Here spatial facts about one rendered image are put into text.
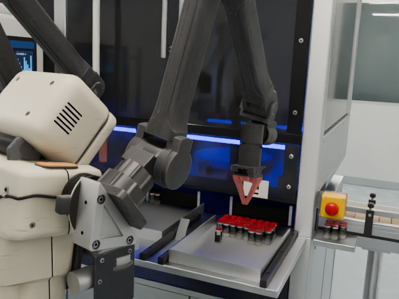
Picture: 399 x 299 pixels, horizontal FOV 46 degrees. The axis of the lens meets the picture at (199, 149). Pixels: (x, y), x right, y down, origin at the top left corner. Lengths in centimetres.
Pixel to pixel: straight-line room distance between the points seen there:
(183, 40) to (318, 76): 72
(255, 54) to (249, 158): 27
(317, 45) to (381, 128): 466
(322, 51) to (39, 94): 88
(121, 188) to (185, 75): 23
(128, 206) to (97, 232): 6
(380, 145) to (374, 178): 42
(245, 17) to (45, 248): 58
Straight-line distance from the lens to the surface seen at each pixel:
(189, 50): 82
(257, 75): 106
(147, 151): 84
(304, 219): 155
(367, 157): 615
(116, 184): 78
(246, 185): 156
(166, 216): 166
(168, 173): 82
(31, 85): 94
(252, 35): 100
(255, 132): 115
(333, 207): 149
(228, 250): 140
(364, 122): 610
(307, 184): 152
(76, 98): 87
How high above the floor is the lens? 142
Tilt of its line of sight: 11 degrees down
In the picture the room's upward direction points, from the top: 3 degrees clockwise
